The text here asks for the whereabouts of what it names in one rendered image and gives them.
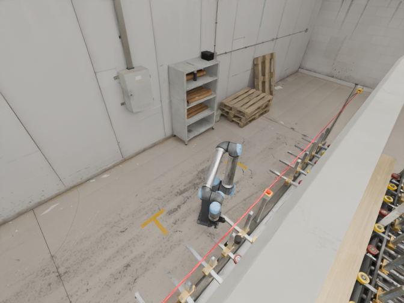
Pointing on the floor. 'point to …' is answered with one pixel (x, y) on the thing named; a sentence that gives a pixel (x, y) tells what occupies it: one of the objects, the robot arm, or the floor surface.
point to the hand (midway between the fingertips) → (214, 226)
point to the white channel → (324, 210)
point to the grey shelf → (177, 87)
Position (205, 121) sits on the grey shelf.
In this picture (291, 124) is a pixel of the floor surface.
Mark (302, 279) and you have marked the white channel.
